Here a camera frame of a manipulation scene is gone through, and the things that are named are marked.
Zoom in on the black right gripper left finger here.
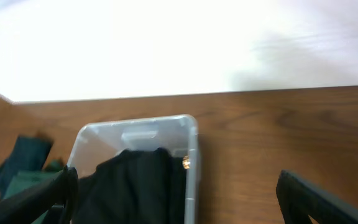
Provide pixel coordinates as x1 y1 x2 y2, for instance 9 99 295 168
0 166 79 223

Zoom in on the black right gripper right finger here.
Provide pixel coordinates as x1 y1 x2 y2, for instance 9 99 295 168
276 170 358 224

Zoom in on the clear plastic storage bin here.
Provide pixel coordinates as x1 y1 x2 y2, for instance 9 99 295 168
67 114 201 224

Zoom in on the plain black garment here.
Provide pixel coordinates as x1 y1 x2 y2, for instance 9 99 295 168
71 148 186 224

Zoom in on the dark green folded garment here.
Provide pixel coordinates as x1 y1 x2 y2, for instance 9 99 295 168
2 160 65 224

